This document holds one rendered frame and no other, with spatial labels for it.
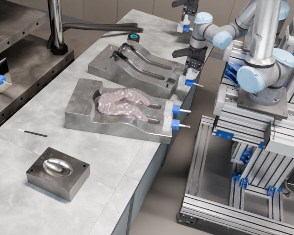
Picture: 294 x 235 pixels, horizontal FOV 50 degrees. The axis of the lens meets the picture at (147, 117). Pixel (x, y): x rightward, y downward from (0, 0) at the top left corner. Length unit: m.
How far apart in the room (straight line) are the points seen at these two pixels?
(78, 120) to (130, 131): 0.24
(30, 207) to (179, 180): 1.33
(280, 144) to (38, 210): 1.04
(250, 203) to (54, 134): 1.30
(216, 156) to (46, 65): 1.30
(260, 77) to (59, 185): 0.87
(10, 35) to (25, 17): 0.19
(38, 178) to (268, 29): 1.02
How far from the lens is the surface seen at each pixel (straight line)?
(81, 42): 3.68
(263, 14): 1.26
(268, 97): 1.50
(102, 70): 1.81
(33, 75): 1.92
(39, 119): 1.62
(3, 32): 1.81
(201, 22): 1.48
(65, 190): 1.27
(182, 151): 2.58
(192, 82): 1.67
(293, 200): 2.35
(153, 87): 1.71
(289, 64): 1.43
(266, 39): 1.28
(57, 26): 1.97
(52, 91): 1.77
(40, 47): 2.14
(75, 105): 1.52
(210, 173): 2.23
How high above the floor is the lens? 1.94
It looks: 44 degrees down
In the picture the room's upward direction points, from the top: 9 degrees clockwise
